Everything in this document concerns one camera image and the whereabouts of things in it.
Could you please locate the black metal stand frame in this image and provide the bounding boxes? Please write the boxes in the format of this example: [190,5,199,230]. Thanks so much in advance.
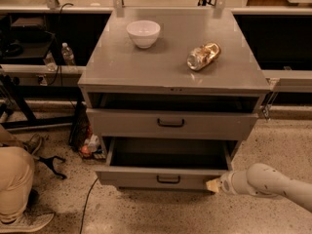
[0,74,83,130]

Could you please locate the grey drawer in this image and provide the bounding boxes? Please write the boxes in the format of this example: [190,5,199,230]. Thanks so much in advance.
[87,108,257,140]
[96,137,231,191]

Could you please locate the black cable on floor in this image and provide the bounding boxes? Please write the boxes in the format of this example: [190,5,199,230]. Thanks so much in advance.
[78,177,99,234]

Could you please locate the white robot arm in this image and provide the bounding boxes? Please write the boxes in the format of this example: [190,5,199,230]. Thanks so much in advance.
[206,163,312,212]

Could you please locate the grey sneaker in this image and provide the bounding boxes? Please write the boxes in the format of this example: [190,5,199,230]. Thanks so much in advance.
[24,134,43,154]
[0,213,55,234]

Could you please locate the black plastic bracket on floor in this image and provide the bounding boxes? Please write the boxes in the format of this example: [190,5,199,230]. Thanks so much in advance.
[38,155,67,179]

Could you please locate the clear plastic water bottle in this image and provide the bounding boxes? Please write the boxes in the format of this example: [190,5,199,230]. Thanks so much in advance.
[61,43,75,66]

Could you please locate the black side table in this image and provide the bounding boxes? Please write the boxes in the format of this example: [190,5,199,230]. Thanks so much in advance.
[0,14,59,65]

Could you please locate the grey sneaker front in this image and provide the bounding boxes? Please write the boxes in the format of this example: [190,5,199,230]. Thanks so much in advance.
[0,213,55,234]

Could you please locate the person leg beige trousers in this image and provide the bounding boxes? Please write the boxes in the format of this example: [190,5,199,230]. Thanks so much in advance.
[0,127,34,223]

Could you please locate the pile of small bottles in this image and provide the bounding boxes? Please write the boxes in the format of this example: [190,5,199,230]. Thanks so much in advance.
[79,135,105,160]

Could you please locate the grey sneaker behind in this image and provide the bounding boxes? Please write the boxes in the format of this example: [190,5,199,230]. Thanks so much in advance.
[24,134,43,154]

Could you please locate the grey drawer cabinet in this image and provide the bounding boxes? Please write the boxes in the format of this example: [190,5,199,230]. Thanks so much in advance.
[77,7,271,161]

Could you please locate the crushed gold metallic can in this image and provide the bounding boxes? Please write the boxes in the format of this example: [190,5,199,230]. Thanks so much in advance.
[186,43,221,71]

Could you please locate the white ceramic bowl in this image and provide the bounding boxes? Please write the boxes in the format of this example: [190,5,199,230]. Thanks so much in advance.
[126,20,161,49]

